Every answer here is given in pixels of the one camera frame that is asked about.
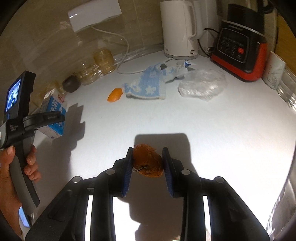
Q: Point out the white printed ceramic mug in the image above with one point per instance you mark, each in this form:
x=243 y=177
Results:
x=274 y=69

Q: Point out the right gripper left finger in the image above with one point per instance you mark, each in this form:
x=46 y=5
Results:
x=113 y=182

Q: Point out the white electric kettle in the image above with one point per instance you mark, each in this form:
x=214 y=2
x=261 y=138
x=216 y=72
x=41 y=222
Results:
x=182 y=27

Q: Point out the dark round jar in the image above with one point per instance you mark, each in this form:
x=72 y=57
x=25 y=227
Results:
x=71 y=83

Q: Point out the blue white milk carton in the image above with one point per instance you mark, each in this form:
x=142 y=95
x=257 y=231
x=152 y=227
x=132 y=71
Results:
x=53 y=101

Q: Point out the red black blender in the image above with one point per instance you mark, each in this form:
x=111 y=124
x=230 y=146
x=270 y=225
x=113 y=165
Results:
x=241 y=46

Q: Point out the orange peel cup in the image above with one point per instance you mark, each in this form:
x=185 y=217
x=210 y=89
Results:
x=147 y=161

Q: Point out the orange peel slice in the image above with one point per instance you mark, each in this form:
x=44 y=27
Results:
x=115 y=95

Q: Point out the smartphone on gripper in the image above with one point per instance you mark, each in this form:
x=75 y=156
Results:
x=25 y=219

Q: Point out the wooden cutting board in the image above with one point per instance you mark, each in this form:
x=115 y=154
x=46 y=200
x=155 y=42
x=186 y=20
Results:
x=285 y=47

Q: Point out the blue white floral cloth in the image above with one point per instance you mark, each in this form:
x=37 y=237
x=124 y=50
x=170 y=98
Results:
x=152 y=82

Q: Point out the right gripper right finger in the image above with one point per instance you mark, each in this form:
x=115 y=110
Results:
x=183 y=183

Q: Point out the clear glass mug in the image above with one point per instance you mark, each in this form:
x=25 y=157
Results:
x=287 y=86

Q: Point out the clear crumpled plastic bag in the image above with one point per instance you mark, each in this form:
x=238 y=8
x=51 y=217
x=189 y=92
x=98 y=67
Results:
x=204 y=84

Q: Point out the white wall socket cover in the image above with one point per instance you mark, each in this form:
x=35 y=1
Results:
x=93 y=12

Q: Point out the stainless steel sink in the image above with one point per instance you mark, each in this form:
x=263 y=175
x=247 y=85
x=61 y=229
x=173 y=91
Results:
x=281 y=223

